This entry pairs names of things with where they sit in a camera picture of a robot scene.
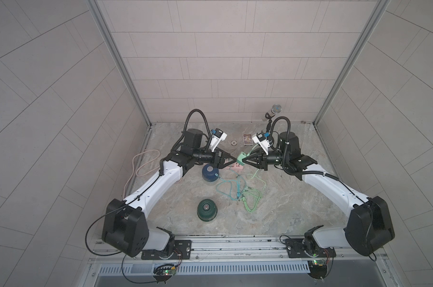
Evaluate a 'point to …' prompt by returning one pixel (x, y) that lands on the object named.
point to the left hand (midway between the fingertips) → (233, 158)
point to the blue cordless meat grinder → (210, 173)
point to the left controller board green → (165, 269)
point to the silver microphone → (276, 109)
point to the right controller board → (318, 268)
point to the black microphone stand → (268, 125)
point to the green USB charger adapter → (240, 158)
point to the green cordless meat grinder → (207, 210)
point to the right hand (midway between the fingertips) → (246, 160)
